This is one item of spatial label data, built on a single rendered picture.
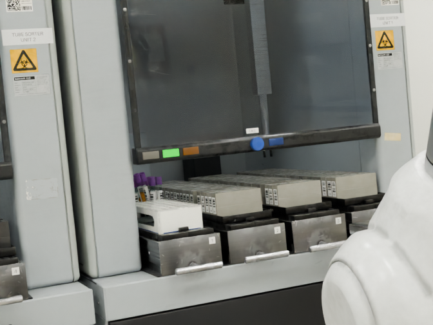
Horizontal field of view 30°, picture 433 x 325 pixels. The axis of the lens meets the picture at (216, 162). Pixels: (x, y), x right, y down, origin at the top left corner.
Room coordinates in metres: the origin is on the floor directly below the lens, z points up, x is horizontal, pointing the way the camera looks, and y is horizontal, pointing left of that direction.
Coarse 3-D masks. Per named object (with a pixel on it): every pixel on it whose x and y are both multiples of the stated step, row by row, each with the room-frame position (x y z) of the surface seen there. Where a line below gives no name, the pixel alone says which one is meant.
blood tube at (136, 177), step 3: (135, 174) 1.88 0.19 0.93; (138, 174) 1.87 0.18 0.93; (135, 177) 1.87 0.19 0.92; (138, 177) 1.87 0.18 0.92; (135, 180) 1.87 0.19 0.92; (138, 180) 1.87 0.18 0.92; (141, 180) 1.88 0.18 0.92; (138, 183) 1.88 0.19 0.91; (141, 183) 1.88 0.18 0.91; (138, 186) 1.88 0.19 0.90; (141, 186) 1.88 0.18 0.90; (138, 189) 1.88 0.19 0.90; (141, 189) 1.88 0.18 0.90; (141, 192) 1.88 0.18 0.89; (141, 195) 1.89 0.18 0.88; (144, 195) 1.89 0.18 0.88; (141, 198) 1.89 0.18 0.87; (144, 198) 1.89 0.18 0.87; (141, 201) 1.90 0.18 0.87; (144, 201) 1.89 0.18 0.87; (147, 216) 1.91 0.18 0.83
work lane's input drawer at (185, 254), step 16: (144, 240) 1.70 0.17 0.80; (160, 240) 1.64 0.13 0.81; (176, 240) 1.63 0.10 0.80; (192, 240) 1.65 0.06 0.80; (208, 240) 1.66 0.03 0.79; (144, 256) 1.71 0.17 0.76; (160, 256) 1.62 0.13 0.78; (176, 256) 1.63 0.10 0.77; (192, 256) 1.65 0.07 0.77; (208, 256) 1.66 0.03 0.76; (176, 272) 1.59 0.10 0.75; (192, 272) 1.60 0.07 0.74
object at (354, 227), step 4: (352, 224) 1.52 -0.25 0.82; (356, 224) 1.51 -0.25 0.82; (360, 224) 1.51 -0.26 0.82; (364, 224) 1.50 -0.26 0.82; (368, 224) 1.49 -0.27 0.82; (352, 228) 1.52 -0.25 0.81; (356, 228) 1.51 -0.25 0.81; (360, 228) 1.50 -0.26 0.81; (364, 228) 1.49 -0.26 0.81; (352, 232) 1.52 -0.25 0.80
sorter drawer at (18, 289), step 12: (0, 264) 1.50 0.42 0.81; (12, 264) 1.51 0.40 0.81; (24, 264) 1.51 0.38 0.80; (0, 276) 1.50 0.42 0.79; (12, 276) 1.50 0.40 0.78; (24, 276) 1.51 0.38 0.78; (0, 288) 1.50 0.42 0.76; (12, 288) 1.50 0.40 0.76; (24, 288) 1.51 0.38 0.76; (0, 300) 1.45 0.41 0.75; (12, 300) 1.46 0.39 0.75
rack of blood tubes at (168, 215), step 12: (144, 204) 1.82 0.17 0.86; (156, 204) 1.79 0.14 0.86; (168, 204) 1.77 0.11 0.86; (180, 204) 1.74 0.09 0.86; (192, 204) 1.72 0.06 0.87; (156, 216) 1.67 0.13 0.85; (168, 216) 1.67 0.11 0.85; (180, 216) 1.68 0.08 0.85; (192, 216) 1.69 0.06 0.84; (144, 228) 1.75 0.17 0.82; (156, 228) 1.68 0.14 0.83; (168, 228) 1.67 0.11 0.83; (192, 228) 1.69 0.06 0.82
